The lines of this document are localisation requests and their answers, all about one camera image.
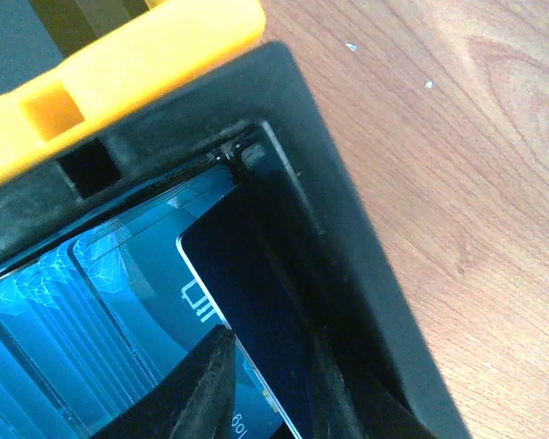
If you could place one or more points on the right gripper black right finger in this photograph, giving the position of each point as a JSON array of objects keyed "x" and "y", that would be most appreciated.
[{"x": 346, "y": 400}]

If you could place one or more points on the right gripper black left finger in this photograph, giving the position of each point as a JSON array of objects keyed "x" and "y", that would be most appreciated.
[{"x": 195, "y": 400}]

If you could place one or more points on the blue credit card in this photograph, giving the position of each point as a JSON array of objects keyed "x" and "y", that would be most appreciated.
[{"x": 227, "y": 253}]

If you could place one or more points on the black card bin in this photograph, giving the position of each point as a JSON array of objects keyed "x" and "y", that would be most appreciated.
[{"x": 254, "y": 116}]

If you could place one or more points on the blue card stack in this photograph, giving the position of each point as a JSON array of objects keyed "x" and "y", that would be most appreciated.
[{"x": 92, "y": 326}]

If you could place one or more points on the yellow middle card bin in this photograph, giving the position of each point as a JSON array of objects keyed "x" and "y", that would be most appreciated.
[{"x": 170, "y": 45}]

